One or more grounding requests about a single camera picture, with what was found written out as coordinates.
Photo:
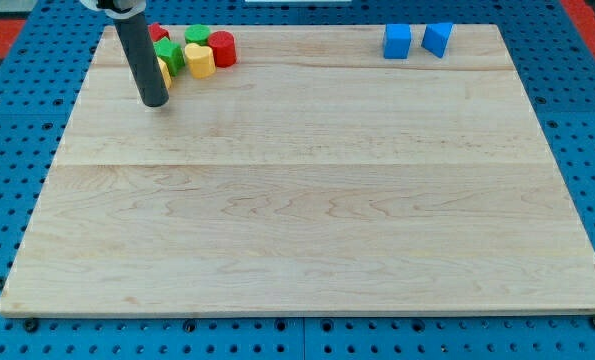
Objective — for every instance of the green star block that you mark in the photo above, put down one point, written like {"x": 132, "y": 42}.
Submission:
{"x": 170, "y": 52}

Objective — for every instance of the blue triangular block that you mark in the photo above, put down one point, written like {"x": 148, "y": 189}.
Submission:
{"x": 436, "y": 37}

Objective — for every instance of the robot arm white end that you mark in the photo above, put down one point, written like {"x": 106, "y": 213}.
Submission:
{"x": 116, "y": 9}

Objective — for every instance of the blue cube block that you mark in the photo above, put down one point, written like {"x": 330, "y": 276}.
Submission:
{"x": 397, "y": 40}

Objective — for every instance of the green cylinder block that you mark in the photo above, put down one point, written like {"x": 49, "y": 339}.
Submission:
{"x": 197, "y": 34}

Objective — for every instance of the red star block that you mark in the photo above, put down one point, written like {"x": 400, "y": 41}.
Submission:
{"x": 157, "y": 32}

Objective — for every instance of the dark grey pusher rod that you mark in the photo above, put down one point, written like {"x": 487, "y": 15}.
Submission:
{"x": 140, "y": 54}

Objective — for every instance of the light wooden board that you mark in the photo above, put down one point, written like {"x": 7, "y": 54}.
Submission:
{"x": 314, "y": 178}

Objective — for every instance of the yellow block behind rod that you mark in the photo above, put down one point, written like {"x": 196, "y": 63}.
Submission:
{"x": 165, "y": 73}

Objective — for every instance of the red cylinder block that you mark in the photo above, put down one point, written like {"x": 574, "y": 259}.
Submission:
{"x": 224, "y": 48}

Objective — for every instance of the yellow heart block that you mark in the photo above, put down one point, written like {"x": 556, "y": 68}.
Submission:
{"x": 200, "y": 60}

